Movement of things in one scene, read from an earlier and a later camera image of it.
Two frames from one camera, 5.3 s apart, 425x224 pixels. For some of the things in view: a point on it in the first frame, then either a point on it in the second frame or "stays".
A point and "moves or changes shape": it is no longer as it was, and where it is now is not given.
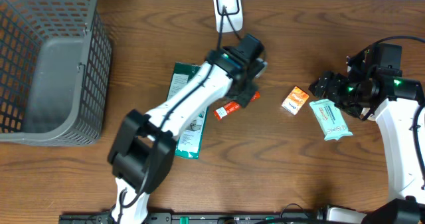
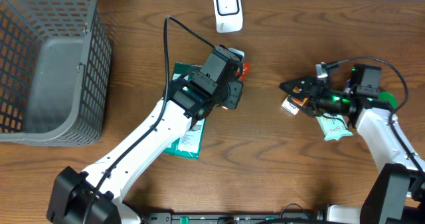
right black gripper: [332, 91] → [309, 82]
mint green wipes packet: [330, 119] stays
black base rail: [199, 219] stays
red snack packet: [232, 106] moves or changes shape
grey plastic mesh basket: [56, 60] stays
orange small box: [295, 100] stays
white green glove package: [188, 144] stays
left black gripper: [244, 104] → [236, 94]
